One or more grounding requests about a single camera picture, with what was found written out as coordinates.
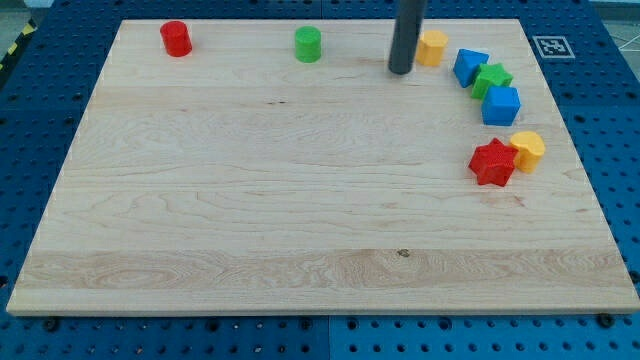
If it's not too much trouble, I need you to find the blue cube block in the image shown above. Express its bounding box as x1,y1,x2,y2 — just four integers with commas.
481,86,521,126

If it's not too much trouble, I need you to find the yellow black hazard tape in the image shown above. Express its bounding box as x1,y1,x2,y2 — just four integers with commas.
1,18,38,74

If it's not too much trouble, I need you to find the green cylinder block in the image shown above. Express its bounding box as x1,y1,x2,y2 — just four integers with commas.
294,26,322,63

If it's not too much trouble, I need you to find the blue triangle block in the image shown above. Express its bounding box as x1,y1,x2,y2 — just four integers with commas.
453,49,490,88

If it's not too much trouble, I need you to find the green star block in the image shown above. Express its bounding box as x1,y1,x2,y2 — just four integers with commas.
471,63,513,100

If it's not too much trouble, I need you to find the white fiducial marker tag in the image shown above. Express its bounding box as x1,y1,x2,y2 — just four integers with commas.
533,35,575,59

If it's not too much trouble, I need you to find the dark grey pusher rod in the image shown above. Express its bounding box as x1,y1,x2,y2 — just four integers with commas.
388,0,428,75

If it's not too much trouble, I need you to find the light wooden board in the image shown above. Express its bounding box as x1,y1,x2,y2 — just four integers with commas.
7,19,639,316

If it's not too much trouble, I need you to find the red cylinder block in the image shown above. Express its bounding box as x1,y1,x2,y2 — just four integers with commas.
160,21,192,57

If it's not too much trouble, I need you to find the red star block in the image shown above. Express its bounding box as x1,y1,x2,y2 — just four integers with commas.
468,138,518,187

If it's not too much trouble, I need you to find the yellow hexagon block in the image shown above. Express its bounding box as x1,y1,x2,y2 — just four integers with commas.
415,30,449,67

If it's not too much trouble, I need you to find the yellow heart block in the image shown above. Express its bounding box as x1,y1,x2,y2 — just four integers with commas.
509,131,546,173

